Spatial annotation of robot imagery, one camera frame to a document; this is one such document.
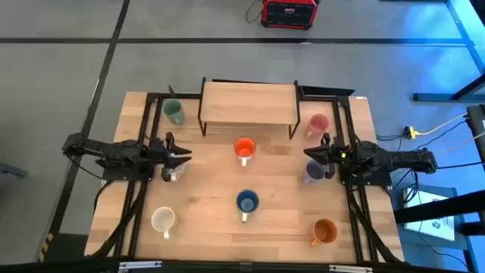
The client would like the orange mug white handle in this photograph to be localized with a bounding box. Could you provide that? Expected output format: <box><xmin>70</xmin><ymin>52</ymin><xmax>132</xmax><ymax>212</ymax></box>
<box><xmin>233</xmin><ymin>136</ymin><xmax>257</xmax><ymax>167</ymax></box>

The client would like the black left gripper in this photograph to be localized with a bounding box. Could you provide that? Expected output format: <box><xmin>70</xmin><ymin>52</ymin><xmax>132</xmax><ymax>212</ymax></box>
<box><xmin>152</xmin><ymin>132</ymin><xmax>192</xmax><ymax>181</ymax></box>

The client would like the black power station cable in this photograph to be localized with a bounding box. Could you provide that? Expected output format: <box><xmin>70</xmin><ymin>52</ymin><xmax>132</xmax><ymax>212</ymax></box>
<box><xmin>245</xmin><ymin>0</ymin><xmax>264</xmax><ymax>24</ymax></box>

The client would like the green mug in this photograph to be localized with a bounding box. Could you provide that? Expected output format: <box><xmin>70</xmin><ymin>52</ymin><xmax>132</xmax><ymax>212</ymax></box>
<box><xmin>162</xmin><ymin>99</ymin><xmax>186</xmax><ymax>125</ymax></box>

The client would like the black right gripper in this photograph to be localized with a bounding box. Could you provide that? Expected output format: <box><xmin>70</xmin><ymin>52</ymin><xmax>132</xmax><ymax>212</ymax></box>
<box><xmin>304</xmin><ymin>133</ymin><xmax>346</xmax><ymax>179</ymax></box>

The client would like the cream orange-patterned mug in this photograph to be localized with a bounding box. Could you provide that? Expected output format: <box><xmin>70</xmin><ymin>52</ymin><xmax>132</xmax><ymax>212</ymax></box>
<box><xmin>151</xmin><ymin>206</ymin><xmax>177</xmax><ymax>240</ymax></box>

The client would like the grey metal foot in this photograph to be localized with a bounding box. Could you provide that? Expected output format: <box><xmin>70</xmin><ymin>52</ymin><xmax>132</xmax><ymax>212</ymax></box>
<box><xmin>0</xmin><ymin>162</ymin><xmax>28</xmax><ymax>178</ymax></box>

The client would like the wooden shelf riser black frame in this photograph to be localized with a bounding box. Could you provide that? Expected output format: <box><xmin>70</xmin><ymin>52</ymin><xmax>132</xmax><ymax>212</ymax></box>
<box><xmin>197</xmin><ymin>77</ymin><xmax>301</xmax><ymax>140</ymax></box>

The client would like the black metal post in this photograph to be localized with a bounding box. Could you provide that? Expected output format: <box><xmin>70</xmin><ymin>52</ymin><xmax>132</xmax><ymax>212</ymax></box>
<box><xmin>466</xmin><ymin>104</ymin><xmax>485</xmax><ymax>164</ymax></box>

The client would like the black metal beam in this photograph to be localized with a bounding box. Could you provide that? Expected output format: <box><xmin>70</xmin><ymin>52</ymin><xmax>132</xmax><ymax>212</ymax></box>
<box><xmin>393</xmin><ymin>189</ymin><xmax>485</xmax><ymax>224</ymax></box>

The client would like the lavender mug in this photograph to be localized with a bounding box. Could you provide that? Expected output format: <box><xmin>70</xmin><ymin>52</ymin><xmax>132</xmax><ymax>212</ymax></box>
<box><xmin>302</xmin><ymin>159</ymin><xmax>327</xmax><ymax>186</ymax></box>

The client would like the white box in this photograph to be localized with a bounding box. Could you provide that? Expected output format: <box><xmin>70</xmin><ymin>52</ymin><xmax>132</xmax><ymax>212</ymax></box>
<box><xmin>403</xmin><ymin>187</ymin><xmax>458</xmax><ymax>242</ymax></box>

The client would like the white grey diamond-patterned mug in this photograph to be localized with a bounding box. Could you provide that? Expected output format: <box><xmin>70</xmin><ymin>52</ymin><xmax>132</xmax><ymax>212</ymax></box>
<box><xmin>168</xmin><ymin>162</ymin><xmax>189</xmax><ymax>182</ymax></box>

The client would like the cream cable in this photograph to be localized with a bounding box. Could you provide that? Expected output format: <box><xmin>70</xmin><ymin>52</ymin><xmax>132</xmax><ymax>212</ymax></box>
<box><xmin>416</xmin><ymin>112</ymin><xmax>469</xmax><ymax>136</ymax></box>
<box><xmin>435</xmin><ymin>131</ymin><xmax>485</xmax><ymax>154</ymax></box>

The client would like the brown-orange mug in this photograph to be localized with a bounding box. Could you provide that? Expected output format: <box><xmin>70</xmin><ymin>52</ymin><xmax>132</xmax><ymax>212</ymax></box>
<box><xmin>309</xmin><ymin>218</ymin><xmax>339</xmax><ymax>248</ymax></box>

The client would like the red black power station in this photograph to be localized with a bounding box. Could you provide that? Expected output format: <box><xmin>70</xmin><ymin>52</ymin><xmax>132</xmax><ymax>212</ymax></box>
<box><xmin>261</xmin><ymin>0</ymin><xmax>319</xmax><ymax>30</ymax></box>

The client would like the black flat panel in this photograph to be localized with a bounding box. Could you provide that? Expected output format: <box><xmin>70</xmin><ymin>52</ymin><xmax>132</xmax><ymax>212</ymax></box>
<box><xmin>301</xmin><ymin>86</ymin><xmax>355</xmax><ymax>96</ymax></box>

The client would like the silver metal bracket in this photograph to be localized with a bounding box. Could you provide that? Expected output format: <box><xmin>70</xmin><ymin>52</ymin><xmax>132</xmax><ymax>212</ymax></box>
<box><xmin>328</xmin><ymin>264</ymin><xmax>374</xmax><ymax>273</ymax></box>
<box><xmin>118</xmin><ymin>260</ymin><xmax>163</xmax><ymax>271</ymax></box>

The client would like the blue metal table frame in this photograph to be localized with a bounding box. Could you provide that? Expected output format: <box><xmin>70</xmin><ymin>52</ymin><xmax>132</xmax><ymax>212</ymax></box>
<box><xmin>412</xmin><ymin>0</ymin><xmax>485</xmax><ymax>102</ymax></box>

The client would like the blue mug white handle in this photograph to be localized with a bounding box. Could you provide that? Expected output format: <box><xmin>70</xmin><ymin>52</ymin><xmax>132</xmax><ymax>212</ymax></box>
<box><xmin>236</xmin><ymin>189</ymin><xmax>261</xmax><ymax>223</ymax></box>

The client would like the black aluminium extrusion frame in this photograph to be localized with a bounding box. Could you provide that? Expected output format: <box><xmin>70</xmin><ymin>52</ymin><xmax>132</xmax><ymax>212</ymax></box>
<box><xmin>85</xmin><ymin>85</ymin><xmax>408</xmax><ymax>266</ymax></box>

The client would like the pink mug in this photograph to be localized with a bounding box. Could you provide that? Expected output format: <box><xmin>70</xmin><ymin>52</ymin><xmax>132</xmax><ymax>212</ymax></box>
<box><xmin>305</xmin><ymin>113</ymin><xmax>330</xmax><ymax>140</ymax></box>

